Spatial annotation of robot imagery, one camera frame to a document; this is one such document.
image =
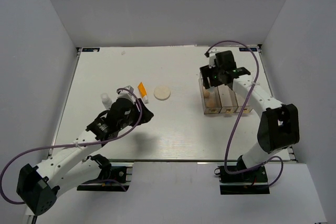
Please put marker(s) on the clear three-compartment organizer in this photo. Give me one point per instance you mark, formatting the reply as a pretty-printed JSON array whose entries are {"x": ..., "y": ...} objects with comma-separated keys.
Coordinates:
[{"x": 227, "y": 101}]

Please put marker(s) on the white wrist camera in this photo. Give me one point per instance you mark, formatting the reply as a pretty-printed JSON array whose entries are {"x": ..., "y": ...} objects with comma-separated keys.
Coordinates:
[
  {"x": 212, "y": 56},
  {"x": 125, "y": 92}
]

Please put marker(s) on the round peach makeup sponge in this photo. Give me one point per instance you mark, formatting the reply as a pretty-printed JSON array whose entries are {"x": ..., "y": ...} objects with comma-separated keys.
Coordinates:
[{"x": 210, "y": 103}]

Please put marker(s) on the blue table corner sticker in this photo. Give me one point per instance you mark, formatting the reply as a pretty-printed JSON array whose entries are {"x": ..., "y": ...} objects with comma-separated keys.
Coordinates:
[{"x": 248, "y": 49}]

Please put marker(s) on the round beige powder puff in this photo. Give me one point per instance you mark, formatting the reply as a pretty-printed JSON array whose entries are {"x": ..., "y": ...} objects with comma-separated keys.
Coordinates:
[{"x": 162, "y": 92}]

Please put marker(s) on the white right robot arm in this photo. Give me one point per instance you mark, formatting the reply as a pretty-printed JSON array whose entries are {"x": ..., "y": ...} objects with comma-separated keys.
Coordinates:
[{"x": 279, "y": 122}]

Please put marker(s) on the white frosted cream jar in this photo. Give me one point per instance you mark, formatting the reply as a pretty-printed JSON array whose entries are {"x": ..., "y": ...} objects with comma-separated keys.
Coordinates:
[{"x": 106, "y": 101}]

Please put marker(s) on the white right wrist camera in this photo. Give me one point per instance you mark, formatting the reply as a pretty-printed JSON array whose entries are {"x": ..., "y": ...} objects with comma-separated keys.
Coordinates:
[{"x": 212, "y": 56}]

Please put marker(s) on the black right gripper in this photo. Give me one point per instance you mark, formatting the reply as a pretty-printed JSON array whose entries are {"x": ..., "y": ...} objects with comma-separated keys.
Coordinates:
[{"x": 206, "y": 72}]

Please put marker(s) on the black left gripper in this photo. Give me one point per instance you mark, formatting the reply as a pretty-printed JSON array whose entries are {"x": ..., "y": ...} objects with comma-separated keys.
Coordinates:
[{"x": 146, "y": 115}]

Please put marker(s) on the left blue corner sticker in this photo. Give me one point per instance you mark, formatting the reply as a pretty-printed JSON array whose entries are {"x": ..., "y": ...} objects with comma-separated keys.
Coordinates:
[{"x": 90, "y": 49}]

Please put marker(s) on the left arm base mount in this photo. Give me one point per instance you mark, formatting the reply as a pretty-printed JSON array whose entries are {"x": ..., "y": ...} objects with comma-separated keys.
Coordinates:
[{"x": 117, "y": 178}]

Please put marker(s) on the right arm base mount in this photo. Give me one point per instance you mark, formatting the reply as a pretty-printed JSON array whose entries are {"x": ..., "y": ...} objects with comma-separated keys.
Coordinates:
[{"x": 249, "y": 183}]

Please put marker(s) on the gourd-shaped peach makeup sponge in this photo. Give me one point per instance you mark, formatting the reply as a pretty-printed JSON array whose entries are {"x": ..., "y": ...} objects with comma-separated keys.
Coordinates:
[{"x": 206, "y": 93}]

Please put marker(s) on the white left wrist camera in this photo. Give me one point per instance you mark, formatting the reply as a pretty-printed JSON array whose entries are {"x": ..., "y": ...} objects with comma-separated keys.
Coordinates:
[{"x": 125, "y": 92}]

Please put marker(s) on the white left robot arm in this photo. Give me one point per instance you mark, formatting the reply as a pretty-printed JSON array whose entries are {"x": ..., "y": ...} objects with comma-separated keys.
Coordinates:
[{"x": 39, "y": 186}]

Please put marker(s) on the orange sunscreen tube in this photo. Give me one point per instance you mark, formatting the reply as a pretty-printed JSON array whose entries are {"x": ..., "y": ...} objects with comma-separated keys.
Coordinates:
[{"x": 143, "y": 93}]

